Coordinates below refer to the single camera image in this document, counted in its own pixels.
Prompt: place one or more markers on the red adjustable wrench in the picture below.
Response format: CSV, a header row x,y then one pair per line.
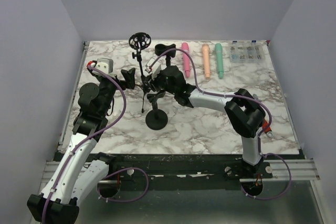
x,y
266,128

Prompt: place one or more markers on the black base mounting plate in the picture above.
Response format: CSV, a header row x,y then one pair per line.
x,y
180,172

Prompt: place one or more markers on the beige microphone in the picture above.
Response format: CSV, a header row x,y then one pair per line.
x,y
205,52

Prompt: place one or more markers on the short round-base mic stand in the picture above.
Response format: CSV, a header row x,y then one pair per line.
x,y
156,119

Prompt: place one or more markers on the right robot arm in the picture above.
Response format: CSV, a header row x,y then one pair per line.
x,y
245,114

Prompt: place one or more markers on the tripod mic stand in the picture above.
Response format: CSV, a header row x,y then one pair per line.
x,y
138,42

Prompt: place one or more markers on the tall round-base mic stand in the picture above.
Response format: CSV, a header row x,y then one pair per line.
x,y
166,50

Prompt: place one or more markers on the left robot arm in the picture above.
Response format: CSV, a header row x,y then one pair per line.
x,y
59,200

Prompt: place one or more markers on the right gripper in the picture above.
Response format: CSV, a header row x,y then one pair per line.
x,y
153,84

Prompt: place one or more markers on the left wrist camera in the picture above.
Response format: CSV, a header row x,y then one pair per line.
x,y
105,65

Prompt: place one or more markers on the pink microphone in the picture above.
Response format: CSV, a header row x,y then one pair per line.
x,y
186,60

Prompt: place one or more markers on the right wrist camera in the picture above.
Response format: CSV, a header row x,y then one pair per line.
x,y
153,68

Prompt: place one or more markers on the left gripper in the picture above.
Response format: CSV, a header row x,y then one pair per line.
x,y
129,78

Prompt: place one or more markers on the green microphone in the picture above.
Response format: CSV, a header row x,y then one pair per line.
x,y
219,60

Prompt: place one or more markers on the clear plastic parts box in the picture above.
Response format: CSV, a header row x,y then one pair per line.
x,y
246,52

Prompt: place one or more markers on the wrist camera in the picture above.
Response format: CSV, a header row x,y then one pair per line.
x,y
153,68
105,65

